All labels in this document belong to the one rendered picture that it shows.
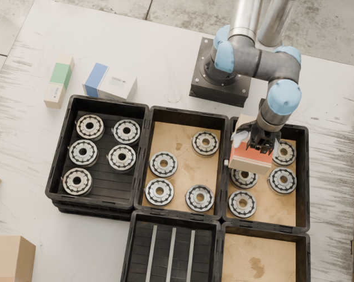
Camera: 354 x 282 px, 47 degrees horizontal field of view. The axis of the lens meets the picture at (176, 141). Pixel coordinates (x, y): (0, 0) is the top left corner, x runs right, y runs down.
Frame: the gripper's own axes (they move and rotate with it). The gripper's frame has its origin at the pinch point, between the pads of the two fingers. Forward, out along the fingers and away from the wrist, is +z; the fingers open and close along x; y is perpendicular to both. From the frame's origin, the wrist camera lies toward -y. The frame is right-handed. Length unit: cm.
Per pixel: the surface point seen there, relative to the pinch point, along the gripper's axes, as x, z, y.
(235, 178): -0.6, 23.7, 4.4
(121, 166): -42.1, 23.6, 9.8
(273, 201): 15.2, 26.6, 8.7
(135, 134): -40.6, 24.0, -4.0
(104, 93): -59, 32, -23
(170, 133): -28.0, 26.8, -9.0
